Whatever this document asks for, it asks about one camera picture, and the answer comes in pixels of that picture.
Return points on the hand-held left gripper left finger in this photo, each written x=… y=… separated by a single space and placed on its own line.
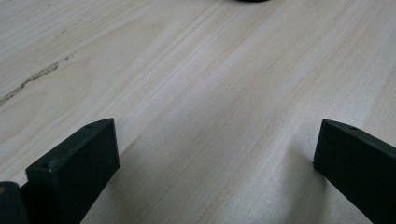
x=73 y=172

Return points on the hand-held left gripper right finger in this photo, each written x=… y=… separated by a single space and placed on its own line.
x=358 y=168

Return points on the dark round object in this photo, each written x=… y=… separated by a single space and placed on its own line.
x=250 y=1

